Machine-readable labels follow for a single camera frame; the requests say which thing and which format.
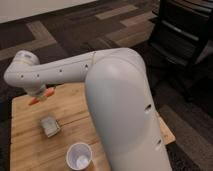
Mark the wooden table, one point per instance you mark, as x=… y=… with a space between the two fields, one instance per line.
x=32 y=150

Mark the white paper cup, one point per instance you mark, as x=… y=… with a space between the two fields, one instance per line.
x=79 y=156

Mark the black cabinet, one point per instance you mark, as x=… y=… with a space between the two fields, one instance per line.
x=183 y=29

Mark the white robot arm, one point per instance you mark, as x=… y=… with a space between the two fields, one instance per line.
x=108 y=71

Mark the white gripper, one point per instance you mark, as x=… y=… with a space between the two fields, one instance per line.
x=36 y=91

